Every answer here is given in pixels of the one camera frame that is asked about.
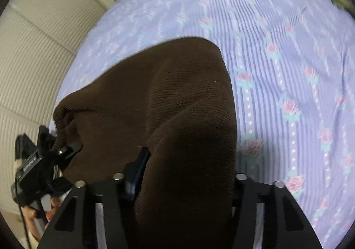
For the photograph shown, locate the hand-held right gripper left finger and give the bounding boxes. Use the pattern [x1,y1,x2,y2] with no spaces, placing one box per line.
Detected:
[37,147,152,249]

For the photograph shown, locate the black cable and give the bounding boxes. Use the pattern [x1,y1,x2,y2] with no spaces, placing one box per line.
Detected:
[15,177,32,249]

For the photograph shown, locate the brown fleece pants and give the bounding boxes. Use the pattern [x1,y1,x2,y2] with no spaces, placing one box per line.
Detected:
[53,37,239,249]

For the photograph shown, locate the white louvered wardrobe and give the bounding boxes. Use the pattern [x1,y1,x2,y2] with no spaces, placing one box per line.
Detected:
[0,0,107,211]

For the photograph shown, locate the purple floral duvet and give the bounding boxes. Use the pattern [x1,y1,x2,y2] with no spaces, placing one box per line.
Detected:
[50,0,355,249]

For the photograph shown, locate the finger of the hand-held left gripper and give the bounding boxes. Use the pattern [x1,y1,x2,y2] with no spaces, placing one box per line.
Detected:
[37,125,58,152]
[55,142,84,168]

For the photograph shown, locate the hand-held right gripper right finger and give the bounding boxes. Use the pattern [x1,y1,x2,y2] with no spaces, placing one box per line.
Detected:
[230,174,323,249]

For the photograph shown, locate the person's left hand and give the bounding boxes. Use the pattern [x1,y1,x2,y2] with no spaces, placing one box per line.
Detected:
[24,195,63,238]

